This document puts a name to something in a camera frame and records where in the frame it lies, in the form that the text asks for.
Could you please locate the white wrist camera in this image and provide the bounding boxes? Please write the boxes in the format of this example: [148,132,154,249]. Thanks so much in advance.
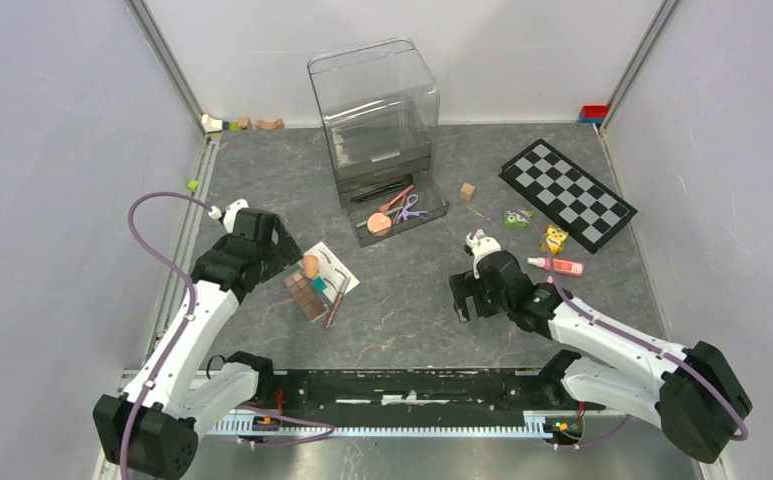
[208,199,249,233]
[465,229,502,279]

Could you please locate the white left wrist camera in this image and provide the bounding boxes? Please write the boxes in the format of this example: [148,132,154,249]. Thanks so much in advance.
[208,199,249,233]

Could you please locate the red lip gloss tube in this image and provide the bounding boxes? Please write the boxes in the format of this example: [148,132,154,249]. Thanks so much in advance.
[324,277,350,330]

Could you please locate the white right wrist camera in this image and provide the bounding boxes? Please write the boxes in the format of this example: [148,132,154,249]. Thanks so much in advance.
[465,229,502,279]

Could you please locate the wooden cube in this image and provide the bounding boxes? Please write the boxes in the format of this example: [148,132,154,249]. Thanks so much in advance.
[458,183,476,201]

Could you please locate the pink spray bottle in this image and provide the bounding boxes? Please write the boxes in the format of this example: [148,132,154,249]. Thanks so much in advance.
[527,257,585,277]

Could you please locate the yellow owl card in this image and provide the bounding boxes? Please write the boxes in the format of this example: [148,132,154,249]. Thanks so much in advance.
[540,225,569,255]

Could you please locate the black makeup brush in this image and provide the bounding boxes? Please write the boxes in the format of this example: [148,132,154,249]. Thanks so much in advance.
[350,181,413,203]

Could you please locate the aluminium frame rail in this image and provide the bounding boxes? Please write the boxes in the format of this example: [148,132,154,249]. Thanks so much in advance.
[125,0,206,135]

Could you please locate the thin pink lip brush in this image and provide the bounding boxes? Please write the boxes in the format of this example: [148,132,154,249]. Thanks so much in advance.
[378,184,414,214]

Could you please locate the orange makeup sponge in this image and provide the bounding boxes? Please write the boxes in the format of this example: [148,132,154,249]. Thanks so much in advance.
[302,255,320,280]

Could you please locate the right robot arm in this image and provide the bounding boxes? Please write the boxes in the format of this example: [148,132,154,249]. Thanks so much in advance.
[449,247,753,464]

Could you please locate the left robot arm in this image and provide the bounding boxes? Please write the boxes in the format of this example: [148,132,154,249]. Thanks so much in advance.
[93,206,302,479]

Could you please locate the clear acrylic drawer organizer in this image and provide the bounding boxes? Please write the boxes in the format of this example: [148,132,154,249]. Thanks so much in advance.
[307,37,449,247]

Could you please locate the brown eyeshadow palette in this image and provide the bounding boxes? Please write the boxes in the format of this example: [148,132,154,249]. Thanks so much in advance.
[284,269,328,321]

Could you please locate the small wooden toy blocks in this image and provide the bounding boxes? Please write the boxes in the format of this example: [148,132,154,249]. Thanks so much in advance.
[200,114,285,134]

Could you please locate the round peach powder puff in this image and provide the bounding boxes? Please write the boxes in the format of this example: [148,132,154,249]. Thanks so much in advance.
[366,212,392,236]

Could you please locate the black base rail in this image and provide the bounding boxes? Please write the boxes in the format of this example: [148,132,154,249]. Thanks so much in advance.
[249,368,584,429]

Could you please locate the black white checkerboard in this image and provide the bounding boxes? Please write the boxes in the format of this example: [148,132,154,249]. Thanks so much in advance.
[499,139,638,254]

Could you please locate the green owl card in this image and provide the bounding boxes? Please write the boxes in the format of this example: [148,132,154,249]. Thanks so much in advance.
[502,210,533,228]

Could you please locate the teal cube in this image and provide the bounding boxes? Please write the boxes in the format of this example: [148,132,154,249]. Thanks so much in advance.
[312,276,328,293]

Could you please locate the red blue blocks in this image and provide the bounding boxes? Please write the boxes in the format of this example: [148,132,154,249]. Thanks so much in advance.
[578,104,609,124]

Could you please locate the purple eyelash curler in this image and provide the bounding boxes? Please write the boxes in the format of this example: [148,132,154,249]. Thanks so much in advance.
[393,194,429,225]

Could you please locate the eyebrow stencil card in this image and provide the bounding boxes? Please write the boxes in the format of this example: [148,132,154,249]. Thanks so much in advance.
[303,241,360,303]

